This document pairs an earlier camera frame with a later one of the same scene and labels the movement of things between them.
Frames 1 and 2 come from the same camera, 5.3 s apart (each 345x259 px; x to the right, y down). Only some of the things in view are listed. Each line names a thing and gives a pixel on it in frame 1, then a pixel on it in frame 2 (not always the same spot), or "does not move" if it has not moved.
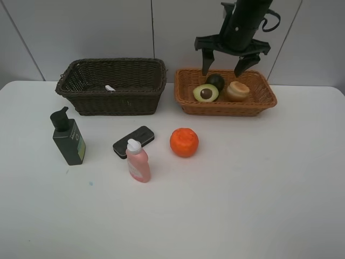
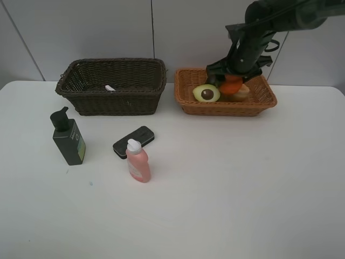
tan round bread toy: (237, 91) does not move
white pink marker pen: (108, 87) does not move
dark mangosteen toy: (217, 80) does not move
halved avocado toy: (206, 93) does not move
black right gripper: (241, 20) -> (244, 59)
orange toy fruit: (184, 142) -> (231, 84)
